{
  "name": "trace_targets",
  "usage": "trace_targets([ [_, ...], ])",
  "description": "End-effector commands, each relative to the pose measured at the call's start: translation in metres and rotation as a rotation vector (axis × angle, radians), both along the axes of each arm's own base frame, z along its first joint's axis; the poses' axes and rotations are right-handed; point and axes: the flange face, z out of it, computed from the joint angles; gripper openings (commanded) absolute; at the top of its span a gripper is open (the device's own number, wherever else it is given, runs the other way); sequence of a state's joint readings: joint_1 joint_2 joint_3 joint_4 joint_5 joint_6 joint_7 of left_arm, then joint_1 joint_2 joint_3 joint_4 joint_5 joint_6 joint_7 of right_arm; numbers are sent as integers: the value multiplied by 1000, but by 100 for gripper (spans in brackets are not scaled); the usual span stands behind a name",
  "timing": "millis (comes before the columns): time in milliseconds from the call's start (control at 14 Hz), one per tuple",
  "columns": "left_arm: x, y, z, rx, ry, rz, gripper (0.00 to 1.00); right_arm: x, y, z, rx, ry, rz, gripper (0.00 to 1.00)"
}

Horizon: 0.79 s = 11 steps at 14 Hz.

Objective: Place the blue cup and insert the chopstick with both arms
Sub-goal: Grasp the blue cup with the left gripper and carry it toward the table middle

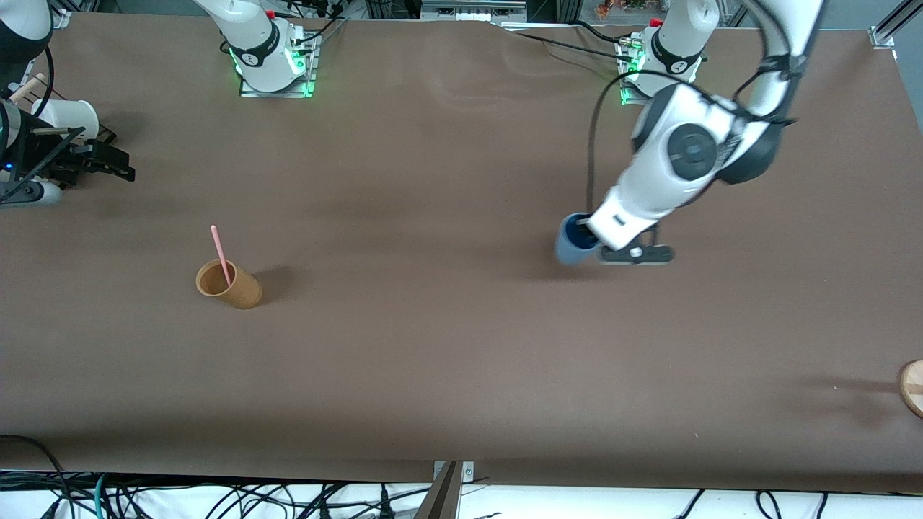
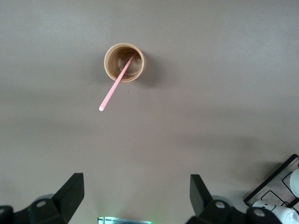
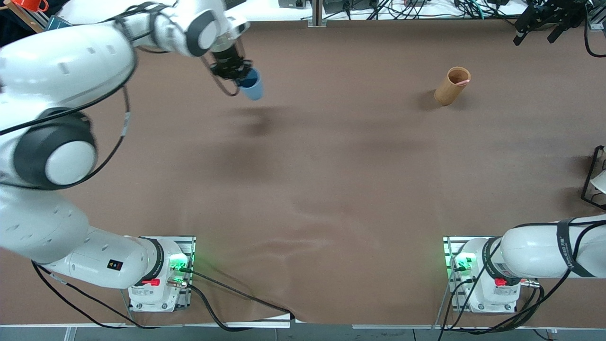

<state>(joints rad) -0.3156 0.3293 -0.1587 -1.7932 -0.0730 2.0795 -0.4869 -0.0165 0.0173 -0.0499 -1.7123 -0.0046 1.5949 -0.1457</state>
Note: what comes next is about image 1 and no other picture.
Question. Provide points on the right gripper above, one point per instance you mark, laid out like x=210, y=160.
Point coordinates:
x=66, y=160

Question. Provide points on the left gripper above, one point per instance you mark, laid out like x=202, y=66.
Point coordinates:
x=584, y=235

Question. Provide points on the blue cup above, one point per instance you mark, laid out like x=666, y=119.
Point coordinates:
x=566, y=252

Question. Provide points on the pink chopstick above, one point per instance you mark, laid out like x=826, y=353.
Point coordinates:
x=218, y=249

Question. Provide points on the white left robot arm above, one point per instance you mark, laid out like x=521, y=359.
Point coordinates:
x=692, y=151

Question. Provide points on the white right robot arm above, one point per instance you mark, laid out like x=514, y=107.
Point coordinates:
x=252, y=36

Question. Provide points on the white cup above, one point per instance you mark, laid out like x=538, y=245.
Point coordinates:
x=68, y=119

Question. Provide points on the brown wooden cup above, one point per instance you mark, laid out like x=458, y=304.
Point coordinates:
x=245, y=292

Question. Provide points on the wooden stick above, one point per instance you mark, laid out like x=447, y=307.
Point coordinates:
x=29, y=85

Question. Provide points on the grey metal box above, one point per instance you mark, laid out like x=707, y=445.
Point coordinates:
x=469, y=11

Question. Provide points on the dark grey metal bar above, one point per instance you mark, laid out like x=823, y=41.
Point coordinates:
x=441, y=501

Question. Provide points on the round wooden disc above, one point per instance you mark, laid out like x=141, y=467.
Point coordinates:
x=914, y=389

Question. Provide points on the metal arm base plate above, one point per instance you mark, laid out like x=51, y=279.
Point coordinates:
x=652, y=101
x=277, y=94

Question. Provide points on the aluminium frame profile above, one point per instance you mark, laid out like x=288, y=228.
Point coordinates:
x=883, y=36
x=61, y=18

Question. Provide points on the small silver bracket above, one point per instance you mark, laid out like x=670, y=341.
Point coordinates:
x=469, y=472

